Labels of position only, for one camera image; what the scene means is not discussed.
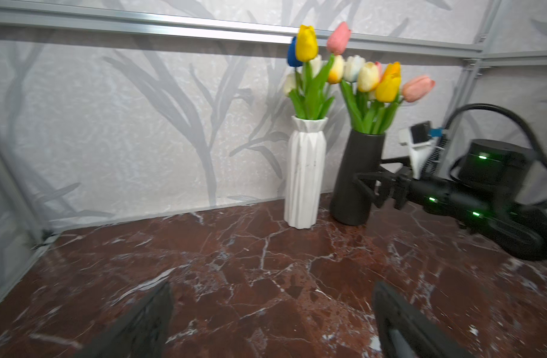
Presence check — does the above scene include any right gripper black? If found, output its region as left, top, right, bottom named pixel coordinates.
left=352, top=156, right=461, bottom=215

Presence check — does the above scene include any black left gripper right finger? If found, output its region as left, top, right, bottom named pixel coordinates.
left=372, top=281, right=473, bottom=357

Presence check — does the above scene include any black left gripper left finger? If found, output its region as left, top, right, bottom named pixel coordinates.
left=75, top=281, right=173, bottom=357

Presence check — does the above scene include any black cylindrical vase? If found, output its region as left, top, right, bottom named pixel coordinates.
left=329, top=130, right=385, bottom=226

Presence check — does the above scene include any tulip bouquet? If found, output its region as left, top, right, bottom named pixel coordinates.
left=339, top=62, right=435, bottom=135

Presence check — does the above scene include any white ribbed ceramic vase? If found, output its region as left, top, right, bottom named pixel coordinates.
left=284, top=116, right=328, bottom=230

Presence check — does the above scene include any white orange tulip flower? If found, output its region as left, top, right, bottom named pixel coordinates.
left=357, top=62, right=382, bottom=92

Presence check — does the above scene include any bright yellow tulip flower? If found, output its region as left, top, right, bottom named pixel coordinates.
left=288, top=25, right=335, bottom=120

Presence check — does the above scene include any dark blue tulip flower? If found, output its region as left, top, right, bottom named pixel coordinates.
left=287, top=37, right=303, bottom=68

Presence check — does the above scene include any white cream tulip flower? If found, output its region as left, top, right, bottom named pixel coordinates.
left=282, top=72, right=297, bottom=97

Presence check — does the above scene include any pink tulip flower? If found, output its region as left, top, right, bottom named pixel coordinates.
left=326, top=22, right=352, bottom=56

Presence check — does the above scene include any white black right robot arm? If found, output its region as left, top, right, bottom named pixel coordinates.
left=352, top=140, right=547, bottom=261

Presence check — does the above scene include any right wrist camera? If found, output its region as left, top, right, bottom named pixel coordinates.
left=399, top=121, right=446, bottom=180

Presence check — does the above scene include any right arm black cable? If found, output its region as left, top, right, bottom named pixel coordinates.
left=440, top=103, right=547, bottom=178

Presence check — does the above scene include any aluminium frame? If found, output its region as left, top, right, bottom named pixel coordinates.
left=0, top=0, right=547, bottom=314

